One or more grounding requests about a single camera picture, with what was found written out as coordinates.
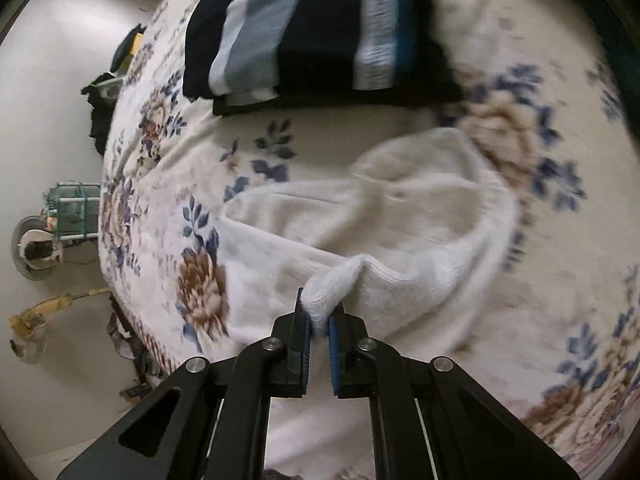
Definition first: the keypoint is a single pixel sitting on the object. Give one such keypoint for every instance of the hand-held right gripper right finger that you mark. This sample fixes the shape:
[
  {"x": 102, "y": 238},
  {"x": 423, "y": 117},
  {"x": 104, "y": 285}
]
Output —
[{"x": 336, "y": 357}]

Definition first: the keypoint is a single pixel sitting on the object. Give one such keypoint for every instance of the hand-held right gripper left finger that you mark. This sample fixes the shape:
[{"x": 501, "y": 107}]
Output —
[{"x": 300, "y": 342}]

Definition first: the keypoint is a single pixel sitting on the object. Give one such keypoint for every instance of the white knit garment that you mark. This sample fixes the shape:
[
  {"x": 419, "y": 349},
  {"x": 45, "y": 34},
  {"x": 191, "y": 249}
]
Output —
[{"x": 400, "y": 220}]

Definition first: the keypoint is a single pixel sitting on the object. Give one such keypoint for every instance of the floral bed sheet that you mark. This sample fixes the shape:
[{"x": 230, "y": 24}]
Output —
[{"x": 550, "y": 310}]

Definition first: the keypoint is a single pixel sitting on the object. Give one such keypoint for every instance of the yellow crumpled item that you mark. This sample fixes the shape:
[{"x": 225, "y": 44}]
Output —
[{"x": 37, "y": 312}]

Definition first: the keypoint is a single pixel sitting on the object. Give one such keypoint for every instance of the black cloth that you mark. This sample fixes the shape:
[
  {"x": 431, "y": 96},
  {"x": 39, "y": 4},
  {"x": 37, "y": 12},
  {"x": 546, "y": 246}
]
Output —
[{"x": 99, "y": 120}]

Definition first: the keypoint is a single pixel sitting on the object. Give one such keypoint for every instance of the dark striped folded garment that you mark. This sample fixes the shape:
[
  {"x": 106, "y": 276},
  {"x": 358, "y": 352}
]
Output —
[{"x": 320, "y": 35}]

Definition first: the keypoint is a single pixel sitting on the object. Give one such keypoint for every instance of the white plastic bin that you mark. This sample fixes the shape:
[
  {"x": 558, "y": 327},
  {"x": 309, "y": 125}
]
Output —
[{"x": 109, "y": 89}]

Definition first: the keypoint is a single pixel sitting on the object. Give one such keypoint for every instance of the yellow box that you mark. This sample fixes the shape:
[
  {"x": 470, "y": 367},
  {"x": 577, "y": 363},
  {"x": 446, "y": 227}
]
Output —
[{"x": 136, "y": 42}]

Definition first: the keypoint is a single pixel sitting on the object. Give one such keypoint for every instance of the dark blue flat item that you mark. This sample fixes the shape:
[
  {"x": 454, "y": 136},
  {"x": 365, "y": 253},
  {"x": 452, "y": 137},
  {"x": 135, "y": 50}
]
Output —
[{"x": 122, "y": 50}]

